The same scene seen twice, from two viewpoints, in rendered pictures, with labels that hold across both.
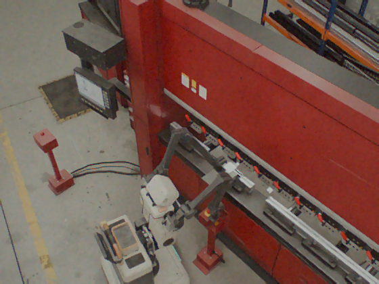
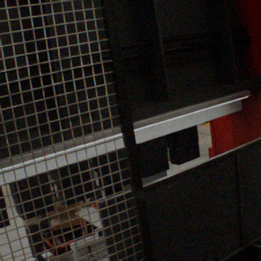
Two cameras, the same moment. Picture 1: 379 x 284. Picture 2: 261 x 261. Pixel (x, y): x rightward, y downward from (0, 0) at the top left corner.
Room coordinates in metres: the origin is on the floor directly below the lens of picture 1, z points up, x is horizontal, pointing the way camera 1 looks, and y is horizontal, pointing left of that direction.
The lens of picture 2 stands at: (2.83, -2.14, 1.79)
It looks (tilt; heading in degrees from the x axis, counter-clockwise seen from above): 12 degrees down; 100
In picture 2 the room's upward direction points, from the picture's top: 9 degrees counter-clockwise
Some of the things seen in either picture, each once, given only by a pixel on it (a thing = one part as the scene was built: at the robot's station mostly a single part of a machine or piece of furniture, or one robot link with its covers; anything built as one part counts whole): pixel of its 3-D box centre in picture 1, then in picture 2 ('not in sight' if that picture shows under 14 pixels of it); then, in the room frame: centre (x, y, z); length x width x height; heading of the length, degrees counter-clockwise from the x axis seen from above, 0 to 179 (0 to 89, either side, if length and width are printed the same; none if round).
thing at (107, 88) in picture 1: (97, 91); not in sight; (2.92, 0.79, 1.42); 0.45 x 0.12 x 0.36; 51
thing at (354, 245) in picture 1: (356, 239); not in sight; (1.52, -1.19, 1.26); 0.15 x 0.09 x 0.17; 42
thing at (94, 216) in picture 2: (219, 176); (102, 215); (2.29, -0.29, 1.00); 0.26 x 0.18 x 0.01; 132
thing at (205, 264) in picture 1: (208, 257); not in sight; (2.01, -0.21, 0.06); 0.25 x 0.20 x 0.12; 134
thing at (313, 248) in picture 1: (319, 253); not in sight; (1.61, -1.03, 0.89); 0.30 x 0.05 x 0.03; 42
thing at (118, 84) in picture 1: (116, 94); not in sight; (3.17, 0.68, 1.17); 0.40 x 0.24 x 0.07; 42
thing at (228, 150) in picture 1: (231, 145); (113, 167); (2.41, -0.38, 1.26); 0.15 x 0.09 x 0.17; 42
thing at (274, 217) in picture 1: (279, 220); not in sight; (1.91, -0.76, 0.89); 0.30 x 0.05 x 0.03; 42
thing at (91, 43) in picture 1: (99, 75); not in sight; (3.02, 0.78, 1.53); 0.51 x 0.25 x 0.85; 51
